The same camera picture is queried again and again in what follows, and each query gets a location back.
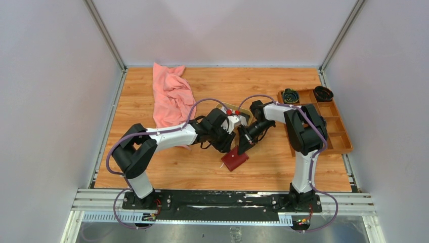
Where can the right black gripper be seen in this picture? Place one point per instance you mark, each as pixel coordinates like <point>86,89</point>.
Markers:
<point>245,144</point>

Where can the black round cap top right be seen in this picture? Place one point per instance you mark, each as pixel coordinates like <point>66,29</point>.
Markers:
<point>323,94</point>

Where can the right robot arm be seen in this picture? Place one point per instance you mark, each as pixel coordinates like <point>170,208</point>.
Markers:
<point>307,135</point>

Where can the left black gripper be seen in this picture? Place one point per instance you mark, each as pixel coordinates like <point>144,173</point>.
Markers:
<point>224,145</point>

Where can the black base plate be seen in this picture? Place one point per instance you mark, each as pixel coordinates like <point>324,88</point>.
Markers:
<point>205,205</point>

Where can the yellow oval tray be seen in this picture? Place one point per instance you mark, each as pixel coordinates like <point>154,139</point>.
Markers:
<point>233,108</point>

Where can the pink cloth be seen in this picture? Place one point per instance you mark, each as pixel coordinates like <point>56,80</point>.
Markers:
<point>173,96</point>

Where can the red leather card holder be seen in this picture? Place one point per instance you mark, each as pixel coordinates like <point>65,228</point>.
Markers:
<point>233,160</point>

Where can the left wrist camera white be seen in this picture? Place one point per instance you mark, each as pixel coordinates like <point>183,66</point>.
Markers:
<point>230,123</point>

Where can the brown compartment organizer tray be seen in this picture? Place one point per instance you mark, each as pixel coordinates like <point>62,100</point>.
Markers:
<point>338,139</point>

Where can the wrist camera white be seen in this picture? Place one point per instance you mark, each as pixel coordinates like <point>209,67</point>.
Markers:
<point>243,117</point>
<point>230,123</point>

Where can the black green round cap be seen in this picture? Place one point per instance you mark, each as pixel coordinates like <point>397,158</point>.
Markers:
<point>290,96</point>

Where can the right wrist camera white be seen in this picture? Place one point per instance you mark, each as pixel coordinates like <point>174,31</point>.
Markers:
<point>243,117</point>

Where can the aluminium frame rail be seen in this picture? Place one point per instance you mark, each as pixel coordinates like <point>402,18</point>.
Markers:
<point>103,205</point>

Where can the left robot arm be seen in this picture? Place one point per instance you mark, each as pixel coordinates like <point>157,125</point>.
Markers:
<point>136,148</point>

